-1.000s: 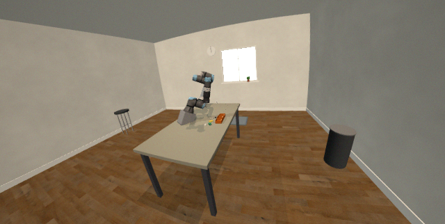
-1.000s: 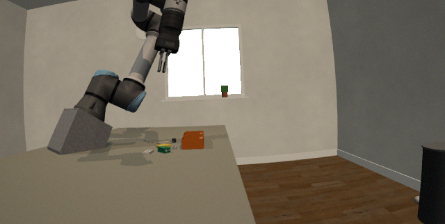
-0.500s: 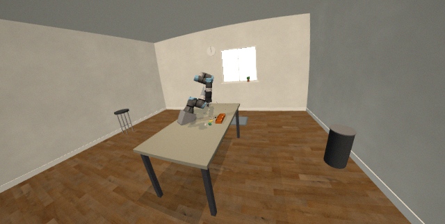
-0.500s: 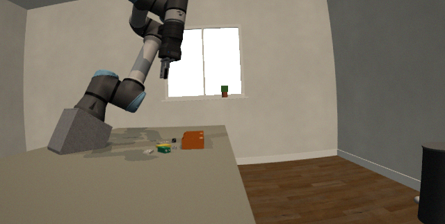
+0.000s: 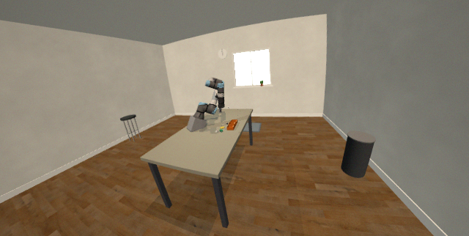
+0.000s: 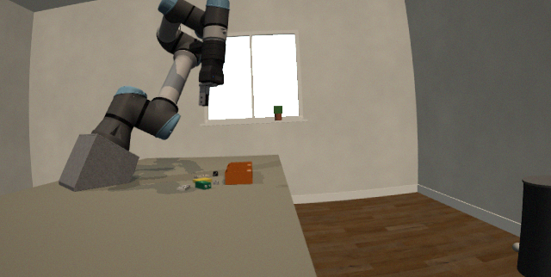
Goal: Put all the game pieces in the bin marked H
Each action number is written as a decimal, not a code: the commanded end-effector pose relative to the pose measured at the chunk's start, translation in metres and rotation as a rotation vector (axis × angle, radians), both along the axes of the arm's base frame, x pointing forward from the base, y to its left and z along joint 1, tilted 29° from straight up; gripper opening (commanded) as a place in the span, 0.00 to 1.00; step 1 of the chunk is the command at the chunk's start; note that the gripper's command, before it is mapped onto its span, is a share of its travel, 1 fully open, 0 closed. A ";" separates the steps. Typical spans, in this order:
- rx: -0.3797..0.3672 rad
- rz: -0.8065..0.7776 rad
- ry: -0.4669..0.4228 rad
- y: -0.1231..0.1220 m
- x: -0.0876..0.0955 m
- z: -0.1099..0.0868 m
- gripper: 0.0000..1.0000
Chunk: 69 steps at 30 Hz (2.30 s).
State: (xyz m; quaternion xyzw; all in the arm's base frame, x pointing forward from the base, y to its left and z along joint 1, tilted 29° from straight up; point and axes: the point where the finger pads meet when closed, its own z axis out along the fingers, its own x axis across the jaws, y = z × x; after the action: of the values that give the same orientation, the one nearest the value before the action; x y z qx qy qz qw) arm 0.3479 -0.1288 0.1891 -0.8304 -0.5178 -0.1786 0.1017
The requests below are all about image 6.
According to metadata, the orange three-compartment bin rack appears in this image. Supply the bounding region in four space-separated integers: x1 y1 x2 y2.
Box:
225 162 253 185

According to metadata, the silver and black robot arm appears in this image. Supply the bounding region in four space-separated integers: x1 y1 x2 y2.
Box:
91 0 230 151

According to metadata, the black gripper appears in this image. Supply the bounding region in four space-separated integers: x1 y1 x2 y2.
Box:
189 25 227 107

